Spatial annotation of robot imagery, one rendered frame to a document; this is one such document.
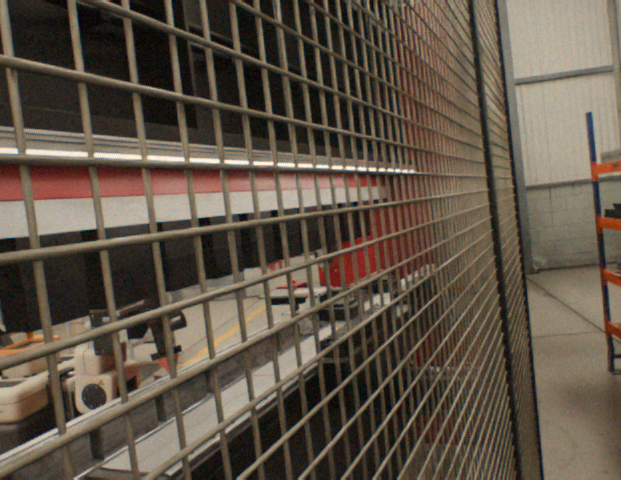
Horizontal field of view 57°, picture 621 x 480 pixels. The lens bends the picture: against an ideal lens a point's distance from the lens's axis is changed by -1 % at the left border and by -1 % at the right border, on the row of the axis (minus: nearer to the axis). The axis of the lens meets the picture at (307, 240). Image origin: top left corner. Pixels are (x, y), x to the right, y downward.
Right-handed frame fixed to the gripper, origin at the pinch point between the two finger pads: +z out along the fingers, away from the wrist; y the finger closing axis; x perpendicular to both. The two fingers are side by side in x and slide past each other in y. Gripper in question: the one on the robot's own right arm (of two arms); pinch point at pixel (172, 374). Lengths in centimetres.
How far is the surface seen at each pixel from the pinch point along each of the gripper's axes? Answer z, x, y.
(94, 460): 6, -78, 52
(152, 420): 4, -62, 53
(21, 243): -35, -91, 67
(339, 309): -5, 3, 71
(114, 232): -36, -68, 65
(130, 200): -43, -62, 66
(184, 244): -33, -44, 62
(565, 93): -171, 787, 119
